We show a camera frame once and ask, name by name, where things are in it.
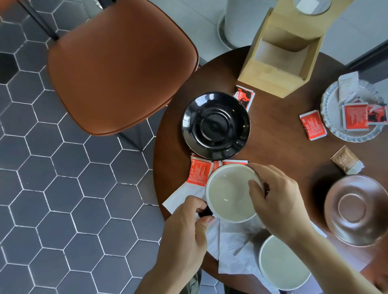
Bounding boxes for person's right hand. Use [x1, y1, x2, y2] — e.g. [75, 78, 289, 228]
[247, 163, 316, 243]

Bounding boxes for person's left hand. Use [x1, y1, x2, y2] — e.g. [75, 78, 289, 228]
[154, 195, 217, 280]

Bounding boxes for white ceramic cup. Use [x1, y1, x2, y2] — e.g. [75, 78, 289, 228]
[258, 235, 312, 291]
[200, 164, 270, 224]

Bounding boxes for person's right forearm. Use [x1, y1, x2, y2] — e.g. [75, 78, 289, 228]
[289, 229, 383, 294]

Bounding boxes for person's left forearm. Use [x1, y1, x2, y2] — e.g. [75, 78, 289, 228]
[134, 267, 201, 294]

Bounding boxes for white paper napkin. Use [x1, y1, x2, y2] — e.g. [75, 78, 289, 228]
[162, 181, 220, 261]
[218, 216, 281, 294]

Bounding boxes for person's trousers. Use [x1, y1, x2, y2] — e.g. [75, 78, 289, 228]
[186, 268, 213, 294]

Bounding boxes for black glossy saucer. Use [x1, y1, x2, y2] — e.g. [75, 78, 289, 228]
[181, 92, 251, 161]

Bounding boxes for brown sachet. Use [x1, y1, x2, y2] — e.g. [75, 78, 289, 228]
[330, 145, 365, 175]

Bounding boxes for copper brown saucer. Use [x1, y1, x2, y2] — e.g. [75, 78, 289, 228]
[323, 175, 388, 247]

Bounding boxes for clear scalloped glass dish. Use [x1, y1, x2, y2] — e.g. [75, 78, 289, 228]
[320, 79, 387, 143]

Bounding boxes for wooden napkin holder box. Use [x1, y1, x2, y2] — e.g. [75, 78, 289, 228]
[237, 0, 355, 99]

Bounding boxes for white sachet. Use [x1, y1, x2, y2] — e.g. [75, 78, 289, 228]
[338, 71, 362, 105]

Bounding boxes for red and black sachet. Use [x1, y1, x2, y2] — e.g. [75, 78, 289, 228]
[366, 104, 388, 125]

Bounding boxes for white cylindrical pillar base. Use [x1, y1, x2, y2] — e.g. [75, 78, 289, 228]
[216, 0, 275, 51]

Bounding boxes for brown leather chair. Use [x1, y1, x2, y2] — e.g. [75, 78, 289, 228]
[17, 0, 200, 152]

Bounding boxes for clear round glass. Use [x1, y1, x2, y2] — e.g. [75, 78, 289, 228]
[293, 0, 332, 16]

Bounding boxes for dark door frame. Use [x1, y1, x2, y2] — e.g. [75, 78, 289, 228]
[347, 39, 388, 75]

